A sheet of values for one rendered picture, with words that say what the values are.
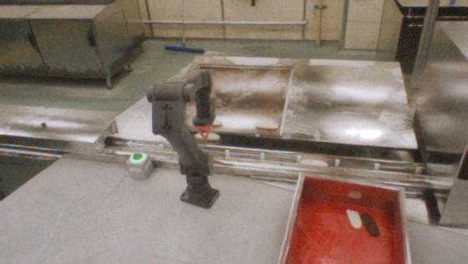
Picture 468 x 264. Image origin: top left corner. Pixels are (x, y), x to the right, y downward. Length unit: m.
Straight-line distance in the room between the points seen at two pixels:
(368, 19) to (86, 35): 3.17
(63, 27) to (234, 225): 3.33
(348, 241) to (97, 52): 3.39
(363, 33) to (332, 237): 3.80
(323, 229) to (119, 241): 0.64
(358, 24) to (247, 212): 3.75
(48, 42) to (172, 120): 3.56
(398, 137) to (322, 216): 0.49
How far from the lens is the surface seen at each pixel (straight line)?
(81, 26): 4.05
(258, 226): 1.19
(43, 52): 4.48
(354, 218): 1.23
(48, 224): 1.40
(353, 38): 4.76
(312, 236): 1.17
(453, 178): 1.19
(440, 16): 2.97
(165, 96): 0.89
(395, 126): 1.56
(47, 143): 1.69
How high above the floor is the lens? 1.70
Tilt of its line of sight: 32 degrees down
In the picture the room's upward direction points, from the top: 4 degrees counter-clockwise
